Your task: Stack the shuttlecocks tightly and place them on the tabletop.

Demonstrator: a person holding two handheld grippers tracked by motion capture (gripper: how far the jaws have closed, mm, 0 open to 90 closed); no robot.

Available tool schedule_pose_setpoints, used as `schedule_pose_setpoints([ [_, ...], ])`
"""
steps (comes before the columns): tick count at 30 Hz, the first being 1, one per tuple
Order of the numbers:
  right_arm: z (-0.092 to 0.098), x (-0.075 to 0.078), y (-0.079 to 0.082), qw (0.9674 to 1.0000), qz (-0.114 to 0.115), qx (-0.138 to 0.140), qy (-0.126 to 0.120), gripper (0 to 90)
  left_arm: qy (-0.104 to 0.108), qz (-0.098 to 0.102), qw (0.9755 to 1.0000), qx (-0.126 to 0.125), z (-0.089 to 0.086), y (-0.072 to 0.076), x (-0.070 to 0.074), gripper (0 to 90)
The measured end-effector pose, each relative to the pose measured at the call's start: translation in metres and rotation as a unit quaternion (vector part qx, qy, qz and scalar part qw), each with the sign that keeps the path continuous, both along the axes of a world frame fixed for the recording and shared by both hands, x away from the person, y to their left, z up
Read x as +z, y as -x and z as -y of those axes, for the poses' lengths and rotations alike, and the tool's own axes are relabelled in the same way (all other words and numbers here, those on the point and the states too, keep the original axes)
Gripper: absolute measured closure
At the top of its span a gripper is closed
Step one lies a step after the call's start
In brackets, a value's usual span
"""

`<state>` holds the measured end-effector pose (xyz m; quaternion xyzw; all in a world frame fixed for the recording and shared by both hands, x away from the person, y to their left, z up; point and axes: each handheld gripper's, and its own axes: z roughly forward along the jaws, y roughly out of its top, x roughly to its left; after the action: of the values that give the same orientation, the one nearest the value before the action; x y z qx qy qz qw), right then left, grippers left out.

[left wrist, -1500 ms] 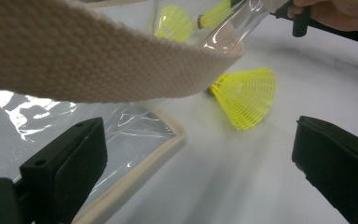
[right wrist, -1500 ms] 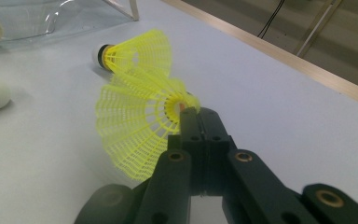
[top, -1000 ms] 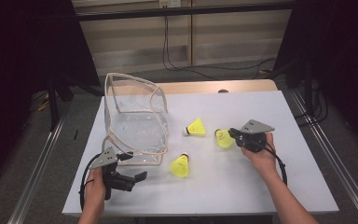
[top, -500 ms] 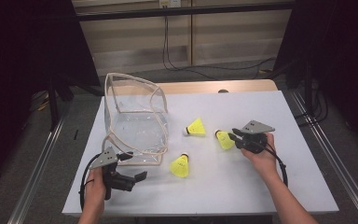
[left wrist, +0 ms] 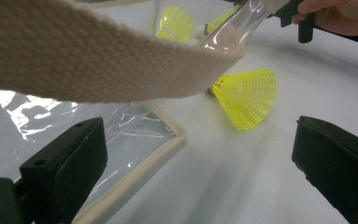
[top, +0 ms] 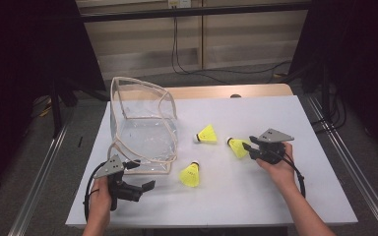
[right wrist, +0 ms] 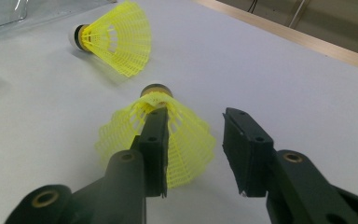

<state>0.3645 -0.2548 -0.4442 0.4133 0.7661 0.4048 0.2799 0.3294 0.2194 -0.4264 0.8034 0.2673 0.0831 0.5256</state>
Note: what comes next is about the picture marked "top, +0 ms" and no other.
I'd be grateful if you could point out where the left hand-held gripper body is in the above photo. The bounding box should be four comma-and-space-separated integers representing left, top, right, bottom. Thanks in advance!
93, 153, 145, 211

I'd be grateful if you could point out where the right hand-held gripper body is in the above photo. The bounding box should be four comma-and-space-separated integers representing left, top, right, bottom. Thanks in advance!
254, 128, 294, 165

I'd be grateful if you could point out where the yellow shuttlecock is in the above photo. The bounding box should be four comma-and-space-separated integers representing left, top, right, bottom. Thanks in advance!
178, 160, 201, 189
192, 123, 219, 145
225, 137, 252, 159

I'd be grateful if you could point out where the clear plastic bag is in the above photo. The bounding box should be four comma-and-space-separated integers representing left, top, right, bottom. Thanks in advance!
108, 76, 179, 176

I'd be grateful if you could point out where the person's right hand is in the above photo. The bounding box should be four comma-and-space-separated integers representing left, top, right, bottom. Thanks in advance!
256, 143, 298, 195

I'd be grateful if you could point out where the person's left hand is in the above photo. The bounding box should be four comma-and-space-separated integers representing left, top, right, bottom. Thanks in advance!
89, 176, 112, 225

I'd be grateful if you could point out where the white table cover board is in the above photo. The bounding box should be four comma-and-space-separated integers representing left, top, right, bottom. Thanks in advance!
65, 94, 358, 229

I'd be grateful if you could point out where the wooden table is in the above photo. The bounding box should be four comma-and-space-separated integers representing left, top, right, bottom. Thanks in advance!
117, 83, 294, 101

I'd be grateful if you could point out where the black metal stand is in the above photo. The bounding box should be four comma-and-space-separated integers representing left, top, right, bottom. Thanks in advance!
50, 77, 78, 139

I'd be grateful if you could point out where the dark curtain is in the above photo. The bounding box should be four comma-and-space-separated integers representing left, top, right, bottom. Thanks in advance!
288, 0, 378, 161
0, 0, 107, 198

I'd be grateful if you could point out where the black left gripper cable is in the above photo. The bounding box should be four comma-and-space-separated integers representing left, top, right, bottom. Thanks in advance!
83, 160, 112, 222

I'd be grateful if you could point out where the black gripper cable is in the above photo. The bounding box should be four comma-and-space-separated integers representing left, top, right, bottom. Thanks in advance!
280, 150, 307, 200
83, 160, 112, 222

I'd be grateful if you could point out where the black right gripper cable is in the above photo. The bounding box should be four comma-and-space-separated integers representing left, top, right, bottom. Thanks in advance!
280, 150, 307, 200

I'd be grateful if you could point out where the metal floor rail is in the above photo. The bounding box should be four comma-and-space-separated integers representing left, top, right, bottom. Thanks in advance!
306, 94, 378, 236
8, 107, 77, 236

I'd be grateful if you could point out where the black power cable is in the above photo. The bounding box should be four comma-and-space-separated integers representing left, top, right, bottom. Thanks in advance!
171, 7, 293, 86

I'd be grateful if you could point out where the white wall socket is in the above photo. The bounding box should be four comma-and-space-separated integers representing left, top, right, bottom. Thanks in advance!
167, 0, 192, 9

